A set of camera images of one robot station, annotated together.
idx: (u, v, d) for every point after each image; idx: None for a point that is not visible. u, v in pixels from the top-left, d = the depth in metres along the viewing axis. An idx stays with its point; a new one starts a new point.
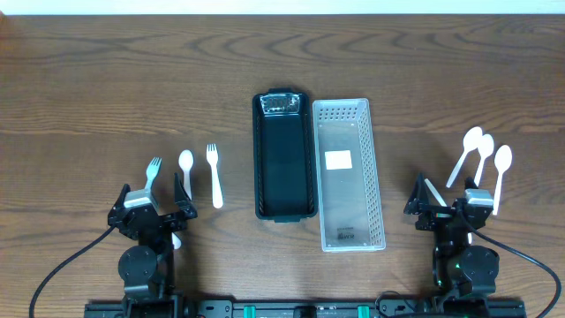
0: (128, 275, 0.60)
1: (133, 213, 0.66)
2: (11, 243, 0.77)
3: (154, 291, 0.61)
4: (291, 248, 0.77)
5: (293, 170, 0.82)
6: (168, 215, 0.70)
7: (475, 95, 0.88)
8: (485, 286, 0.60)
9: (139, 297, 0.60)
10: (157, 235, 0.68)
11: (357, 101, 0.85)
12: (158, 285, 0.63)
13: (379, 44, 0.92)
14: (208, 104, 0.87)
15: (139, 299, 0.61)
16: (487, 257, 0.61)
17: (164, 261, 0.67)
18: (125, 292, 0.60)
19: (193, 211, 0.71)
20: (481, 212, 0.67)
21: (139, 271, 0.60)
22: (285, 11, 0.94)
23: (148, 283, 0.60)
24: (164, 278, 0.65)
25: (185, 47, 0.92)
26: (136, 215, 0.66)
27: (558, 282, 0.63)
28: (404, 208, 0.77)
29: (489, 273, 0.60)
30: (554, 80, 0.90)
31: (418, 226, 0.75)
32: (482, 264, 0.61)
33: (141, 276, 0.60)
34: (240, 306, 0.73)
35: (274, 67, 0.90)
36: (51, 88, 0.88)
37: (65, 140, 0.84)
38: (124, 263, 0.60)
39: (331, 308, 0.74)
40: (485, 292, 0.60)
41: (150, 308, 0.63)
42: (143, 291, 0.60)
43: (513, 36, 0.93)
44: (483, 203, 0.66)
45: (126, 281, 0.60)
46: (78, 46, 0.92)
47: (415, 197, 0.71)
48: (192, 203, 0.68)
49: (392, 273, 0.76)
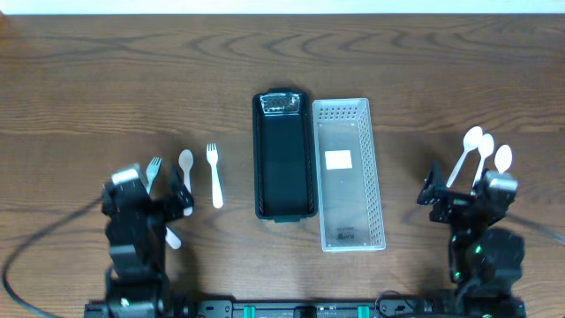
0: (114, 237, 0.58)
1: (121, 186, 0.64)
2: (11, 243, 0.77)
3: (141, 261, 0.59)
4: (291, 248, 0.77)
5: (293, 170, 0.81)
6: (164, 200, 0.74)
7: (476, 95, 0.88)
8: (516, 270, 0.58)
9: (124, 261, 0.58)
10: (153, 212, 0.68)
11: (357, 101, 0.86)
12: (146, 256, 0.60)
13: (379, 44, 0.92)
14: (208, 104, 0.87)
15: (125, 267, 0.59)
16: (511, 239, 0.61)
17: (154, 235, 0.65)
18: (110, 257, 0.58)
19: (188, 196, 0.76)
20: (503, 197, 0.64)
21: (126, 233, 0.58)
22: (285, 11, 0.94)
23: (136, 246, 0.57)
24: (153, 253, 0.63)
25: (185, 46, 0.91)
26: (123, 190, 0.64)
27: None
28: (420, 200, 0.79)
29: (515, 256, 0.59)
30: (554, 80, 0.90)
31: (434, 216, 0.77)
32: (506, 246, 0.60)
33: (127, 238, 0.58)
34: (240, 306, 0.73)
35: (274, 66, 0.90)
36: (50, 87, 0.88)
37: (64, 139, 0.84)
38: (112, 225, 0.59)
39: (331, 308, 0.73)
40: (513, 277, 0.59)
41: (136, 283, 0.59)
42: (130, 254, 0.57)
43: (514, 35, 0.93)
44: (504, 187, 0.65)
45: (112, 241, 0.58)
46: (76, 45, 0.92)
47: (430, 185, 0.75)
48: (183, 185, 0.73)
49: (393, 273, 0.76)
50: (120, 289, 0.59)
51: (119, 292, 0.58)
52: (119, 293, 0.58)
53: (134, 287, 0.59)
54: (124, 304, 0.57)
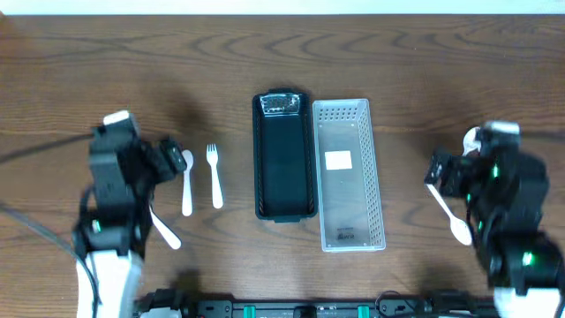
0: (97, 147, 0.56)
1: None
2: (11, 243, 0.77)
3: (124, 179, 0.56)
4: (292, 249, 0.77)
5: (293, 170, 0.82)
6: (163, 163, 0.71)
7: (475, 95, 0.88)
8: (538, 183, 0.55)
9: (104, 175, 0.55)
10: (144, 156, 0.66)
11: (357, 101, 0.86)
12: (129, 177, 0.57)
13: (379, 44, 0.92)
14: (208, 104, 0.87)
15: (105, 183, 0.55)
16: (528, 158, 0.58)
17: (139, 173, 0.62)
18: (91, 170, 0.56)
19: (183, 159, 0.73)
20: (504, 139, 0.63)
21: (110, 145, 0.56)
22: (285, 11, 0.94)
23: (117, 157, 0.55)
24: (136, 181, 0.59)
25: (185, 47, 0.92)
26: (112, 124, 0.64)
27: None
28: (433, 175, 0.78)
29: (537, 170, 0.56)
30: (554, 80, 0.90)
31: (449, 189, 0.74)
32: (526, 162, 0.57)
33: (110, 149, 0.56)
34: (240, 306, 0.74)
35: (274, 67, 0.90)
36: (50, 87, 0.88)
37: (64, 139, 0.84)
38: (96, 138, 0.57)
39: (331, 308, 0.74)
40: (536, 196, 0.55)
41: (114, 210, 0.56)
42: (110, 164, 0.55)
43: (514, 36, 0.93)
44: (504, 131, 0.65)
45: (93, 152, 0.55)
46: (76, 46, 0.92)
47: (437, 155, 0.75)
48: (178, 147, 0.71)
49: (393, 273, 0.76)
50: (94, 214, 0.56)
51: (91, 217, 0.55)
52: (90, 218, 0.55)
53: (110, 215, 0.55)
54: (94, 226, 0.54)
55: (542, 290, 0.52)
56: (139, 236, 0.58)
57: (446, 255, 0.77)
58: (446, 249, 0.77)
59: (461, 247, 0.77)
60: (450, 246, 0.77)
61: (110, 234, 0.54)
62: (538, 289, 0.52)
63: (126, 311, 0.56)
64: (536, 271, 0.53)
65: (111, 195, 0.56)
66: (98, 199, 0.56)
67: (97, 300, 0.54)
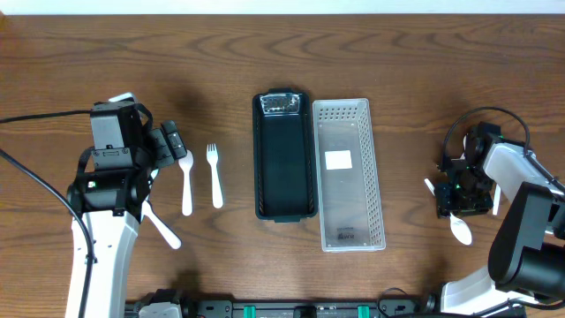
0: (102, 107, 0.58)
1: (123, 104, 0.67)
2: (11, 243, 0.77)
3: (123, 137, 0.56)
4: (292, 249, 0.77)
5: (293, 170, 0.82)
6: (161, 157, 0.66)
7: (475, 95, 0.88)
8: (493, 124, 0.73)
9: (105, 130, 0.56)
10: (148, 139, 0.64)
11: (357, 101, 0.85)
12: (126, 137, 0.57)
13: (379, 44, 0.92)
14: (208, 104, 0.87)
15: (106, 139, 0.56)
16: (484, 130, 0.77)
17: (142, 146, 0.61)
18: (93, 126, 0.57)
19: (183, 150, 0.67)
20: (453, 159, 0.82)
21: (114, 108, 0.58)
22: (285, 11, 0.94)
23: (120, 116, 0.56)
24: (139, 146, 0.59)
25: (185, 47, 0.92)
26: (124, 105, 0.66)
27: (553, 180, 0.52)
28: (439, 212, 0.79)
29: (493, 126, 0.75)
30: (554, 81, 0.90)
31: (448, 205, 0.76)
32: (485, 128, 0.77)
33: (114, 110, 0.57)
34: (240, 306, 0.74)
35: (274, 67, 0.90)
36: (49, 87, 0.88)
37: (64, 139, 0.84)
38: (104, 104, 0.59)
39: (331, 308, 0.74)
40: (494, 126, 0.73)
41: (114, 170, 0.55)
42: (112, 121, 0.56)
43: (514, 36, 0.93)
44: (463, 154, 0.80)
45: (94, 111, 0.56)
46: (75, 46, 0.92)
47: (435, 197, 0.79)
48: (181, 142, 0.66)
49: (393, 273, 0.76)
50: (92, 173, 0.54)
51: (88, 175, 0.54)
52: (88, 176, 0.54)
53: (108, 175, 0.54)
54: (92, 185, 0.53)
55: (516, 146, 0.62)
56: (135, 197, 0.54)
57: (447, 255, 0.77)
58: (447, 249, 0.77)
59: (462, 247, 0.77)
60: (450, 245, 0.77)
61: (105, 191, 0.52)
62: (515, 145, 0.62)
63: (122, 278, 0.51)
64: (509, 140, 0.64)
65: (111, 152, 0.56)
66: (94, 157, 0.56)
67: (92, 258, 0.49)
